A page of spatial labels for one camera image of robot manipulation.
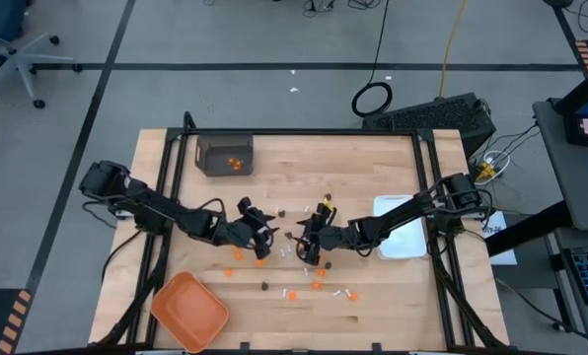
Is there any orange plastic tray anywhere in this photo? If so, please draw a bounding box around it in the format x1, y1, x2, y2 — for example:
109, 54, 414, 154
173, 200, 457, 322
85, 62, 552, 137
150, 270, 230, 354

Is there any black metal beam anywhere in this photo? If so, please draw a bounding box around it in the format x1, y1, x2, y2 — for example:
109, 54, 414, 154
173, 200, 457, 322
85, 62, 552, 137
484, 200, 571, 257

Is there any black computer case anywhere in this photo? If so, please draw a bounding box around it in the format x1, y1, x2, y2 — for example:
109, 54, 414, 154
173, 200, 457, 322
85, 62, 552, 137
361, 92, 497, 159

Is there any dark grey plastic bin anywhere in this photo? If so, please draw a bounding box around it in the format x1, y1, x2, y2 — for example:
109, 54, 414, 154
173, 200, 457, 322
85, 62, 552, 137
194, 133, 255, 178

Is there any white paper sheet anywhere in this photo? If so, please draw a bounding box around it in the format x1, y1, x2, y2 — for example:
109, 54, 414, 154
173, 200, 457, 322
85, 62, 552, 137
480, 210, 518, 266

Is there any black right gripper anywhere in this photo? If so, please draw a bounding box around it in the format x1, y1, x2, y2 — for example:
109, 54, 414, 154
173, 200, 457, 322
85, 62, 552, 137
296, 206, 354, 266

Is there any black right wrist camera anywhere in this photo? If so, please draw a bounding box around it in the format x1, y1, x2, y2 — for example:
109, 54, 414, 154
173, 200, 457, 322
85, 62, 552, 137
331, 225, 355, 249

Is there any grey office chair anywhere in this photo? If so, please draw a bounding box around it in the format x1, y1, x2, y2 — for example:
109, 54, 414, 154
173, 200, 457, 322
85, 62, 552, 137
0, 0, 84, 110

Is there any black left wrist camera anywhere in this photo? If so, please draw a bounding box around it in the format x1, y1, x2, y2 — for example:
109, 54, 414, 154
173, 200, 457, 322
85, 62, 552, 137
223, 222, 249, 246

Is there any black coiled cable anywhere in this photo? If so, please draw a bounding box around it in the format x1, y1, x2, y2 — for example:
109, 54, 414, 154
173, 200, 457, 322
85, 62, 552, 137
350, 0, 394, 118

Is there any yellow hanging cable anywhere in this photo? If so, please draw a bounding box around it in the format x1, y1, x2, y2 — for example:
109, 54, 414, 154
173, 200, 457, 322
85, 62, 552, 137
438, 0, 469, 99

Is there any grey keyboard desk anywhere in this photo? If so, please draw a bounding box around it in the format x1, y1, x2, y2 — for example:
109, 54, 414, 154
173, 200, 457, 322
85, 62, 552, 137
552, 226, 588, 355

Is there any white plastic bin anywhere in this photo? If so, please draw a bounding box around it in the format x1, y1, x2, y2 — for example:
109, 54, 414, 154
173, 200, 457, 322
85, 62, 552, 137
372, 194, 428, 261

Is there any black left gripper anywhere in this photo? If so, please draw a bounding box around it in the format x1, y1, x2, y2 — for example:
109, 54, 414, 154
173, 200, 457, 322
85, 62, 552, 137
219, 196, 281, 261

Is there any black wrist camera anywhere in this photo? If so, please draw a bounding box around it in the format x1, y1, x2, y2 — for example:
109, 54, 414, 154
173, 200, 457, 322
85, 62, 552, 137
223, 222, 249, 246
331, 225, 355, 249

